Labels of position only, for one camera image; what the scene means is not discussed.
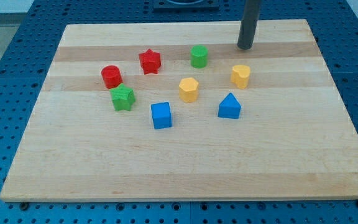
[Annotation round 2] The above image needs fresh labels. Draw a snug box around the yellow heart block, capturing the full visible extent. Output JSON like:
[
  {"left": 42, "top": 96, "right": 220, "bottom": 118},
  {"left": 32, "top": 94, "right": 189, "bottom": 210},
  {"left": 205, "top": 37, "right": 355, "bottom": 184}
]
[{"left": 231, "top": 65, "right": 250, "bottom": 89}]

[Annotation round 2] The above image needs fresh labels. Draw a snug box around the light wooden board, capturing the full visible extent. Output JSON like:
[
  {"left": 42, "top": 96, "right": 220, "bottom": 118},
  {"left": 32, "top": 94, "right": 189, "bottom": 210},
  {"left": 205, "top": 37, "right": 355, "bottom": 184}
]
[{"left": 0, "top": 19, "right": 358, "bottom": 202}]

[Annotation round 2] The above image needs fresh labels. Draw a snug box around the blue cube block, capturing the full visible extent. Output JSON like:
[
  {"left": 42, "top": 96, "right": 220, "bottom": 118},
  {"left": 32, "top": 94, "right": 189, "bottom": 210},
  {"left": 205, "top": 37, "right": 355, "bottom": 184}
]
[{"left": 150, "top": 102, "right": 172, "bottom": 129}]

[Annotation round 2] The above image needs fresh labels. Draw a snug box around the yellow hexagon block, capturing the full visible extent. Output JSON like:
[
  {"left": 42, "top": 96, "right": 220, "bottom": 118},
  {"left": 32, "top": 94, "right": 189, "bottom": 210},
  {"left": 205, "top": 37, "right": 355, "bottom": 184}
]
[{"left": 179, "top": 77, "right": 199, "bottom": 103}]

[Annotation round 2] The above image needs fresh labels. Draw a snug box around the blue triangle block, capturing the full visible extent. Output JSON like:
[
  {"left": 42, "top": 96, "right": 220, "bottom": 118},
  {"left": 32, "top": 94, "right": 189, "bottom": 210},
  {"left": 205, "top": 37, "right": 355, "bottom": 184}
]
[{"left": 218, "top": 93, "right": 242, "bottom": 119}]

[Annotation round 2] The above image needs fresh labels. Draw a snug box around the red star block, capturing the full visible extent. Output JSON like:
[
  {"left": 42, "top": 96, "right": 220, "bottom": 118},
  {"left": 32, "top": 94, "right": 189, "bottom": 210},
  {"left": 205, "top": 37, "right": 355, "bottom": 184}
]
[{"left": 139, "top": 49, "right": 162, "bottom": 75}]

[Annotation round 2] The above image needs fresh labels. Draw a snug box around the green star block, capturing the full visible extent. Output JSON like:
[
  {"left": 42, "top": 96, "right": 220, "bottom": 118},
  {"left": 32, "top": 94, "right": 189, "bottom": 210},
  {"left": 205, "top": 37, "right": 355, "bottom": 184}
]
[{"left": 109, "top": 83, "right": 135, "bottom": 111}]

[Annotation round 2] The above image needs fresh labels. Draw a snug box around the green cylinder block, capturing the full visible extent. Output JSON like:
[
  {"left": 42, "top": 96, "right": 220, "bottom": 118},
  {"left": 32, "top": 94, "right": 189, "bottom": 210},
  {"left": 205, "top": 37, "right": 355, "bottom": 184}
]
[{"left": 190, "top": 45, "right": 208, "bottom": 68}]

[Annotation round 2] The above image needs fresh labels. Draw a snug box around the red cylinder block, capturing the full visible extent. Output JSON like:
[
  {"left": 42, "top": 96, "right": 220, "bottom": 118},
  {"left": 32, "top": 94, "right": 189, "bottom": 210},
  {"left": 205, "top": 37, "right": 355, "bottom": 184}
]
[{"left": 101, "top": 65, "right": 123, "bottom": 89}]

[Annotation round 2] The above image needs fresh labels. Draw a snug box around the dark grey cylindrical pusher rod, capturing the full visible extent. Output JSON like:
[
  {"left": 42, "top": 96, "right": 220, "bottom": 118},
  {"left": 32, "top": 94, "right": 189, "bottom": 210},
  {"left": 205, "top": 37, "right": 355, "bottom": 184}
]
[{"left": 237, "top": 0, "right": 262, "bottom": 50}]

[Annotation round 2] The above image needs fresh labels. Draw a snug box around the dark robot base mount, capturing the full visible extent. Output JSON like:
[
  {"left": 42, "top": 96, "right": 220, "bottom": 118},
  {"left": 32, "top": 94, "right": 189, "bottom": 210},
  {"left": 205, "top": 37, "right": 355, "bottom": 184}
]
[{"left": 153, "top": 0, "right": 219, "bottom": 12}]

